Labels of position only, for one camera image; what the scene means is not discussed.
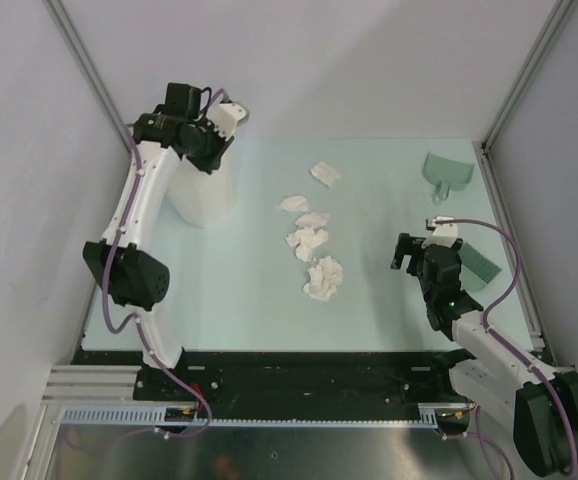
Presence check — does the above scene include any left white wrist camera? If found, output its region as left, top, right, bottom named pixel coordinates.
left=208, top=102, right=249, bottom=138

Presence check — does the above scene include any left aluminium frame post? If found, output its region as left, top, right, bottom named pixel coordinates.
left=41, top=0, right=131, bottom=151

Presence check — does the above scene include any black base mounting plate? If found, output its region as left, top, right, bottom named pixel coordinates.
left=72, top=349, right=472, bottom=419

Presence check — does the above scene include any green hand brush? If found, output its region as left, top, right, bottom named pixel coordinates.
left=458, top=242, right=502, bottom=293

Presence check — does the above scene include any aluminium frame post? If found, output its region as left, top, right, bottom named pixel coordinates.
left=483, top=0, right=578, bottom=151
left=41, top=0, right=131, bottom=151

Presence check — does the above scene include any right aluminium frame post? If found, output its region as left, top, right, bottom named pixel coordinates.
left=483, top=0, right=578, bottom=151

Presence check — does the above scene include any green plastic dustpan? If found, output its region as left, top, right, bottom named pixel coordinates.
left=422, top=153, right=475, bottom=202

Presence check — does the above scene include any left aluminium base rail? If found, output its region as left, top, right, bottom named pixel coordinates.
left=41, top=364, right=143, bottom=404

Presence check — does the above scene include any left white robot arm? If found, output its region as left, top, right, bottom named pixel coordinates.
left=82, top=83, right=249, bottom=400

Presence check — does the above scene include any white faceted waste bin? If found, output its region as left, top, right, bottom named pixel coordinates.
left=166, top=151, right=237, bottom=228

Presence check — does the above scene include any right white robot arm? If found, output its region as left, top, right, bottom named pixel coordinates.
left=391, top=233, right=578, bottom=477

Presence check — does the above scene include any grey slotted cable duct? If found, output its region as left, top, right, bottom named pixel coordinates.
left=56, top=402, right=475, bottom=432

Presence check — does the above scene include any large bottom paper scrap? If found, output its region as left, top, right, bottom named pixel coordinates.
left=303, top=256, right=344, bottom=301

